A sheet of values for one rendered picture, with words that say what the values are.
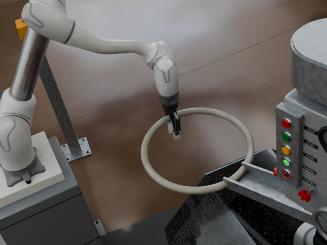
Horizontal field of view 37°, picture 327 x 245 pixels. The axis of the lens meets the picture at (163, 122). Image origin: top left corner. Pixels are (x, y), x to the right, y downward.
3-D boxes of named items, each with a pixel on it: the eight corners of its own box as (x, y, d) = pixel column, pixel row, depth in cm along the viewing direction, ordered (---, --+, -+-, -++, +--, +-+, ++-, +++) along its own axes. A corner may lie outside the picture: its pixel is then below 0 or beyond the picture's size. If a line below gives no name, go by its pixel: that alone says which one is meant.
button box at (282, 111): (303, 183, 148) (305, 113, 129) (297, 189, 146) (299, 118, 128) (281, 171, 153) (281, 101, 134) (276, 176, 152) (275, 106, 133)
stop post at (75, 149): (86, 137, 367) (39, 8, 297) (92, 154, 352) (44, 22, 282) (60, 146, 364) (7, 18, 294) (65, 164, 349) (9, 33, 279)
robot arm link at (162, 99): (163, 99, 211) (165, 110, 215) (182, 92, 213) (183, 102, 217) (154, 88, 217) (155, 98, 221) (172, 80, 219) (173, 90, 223)
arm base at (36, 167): (10, 194, 215) (6, 185, 211) (-2, 163, 230) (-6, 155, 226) (49, 176, 220) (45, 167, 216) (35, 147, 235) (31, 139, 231)
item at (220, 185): (278, 147, 208) (278, 143, 206) (196, 217, 188) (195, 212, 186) (197, 96, 237) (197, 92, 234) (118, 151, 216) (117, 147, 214)
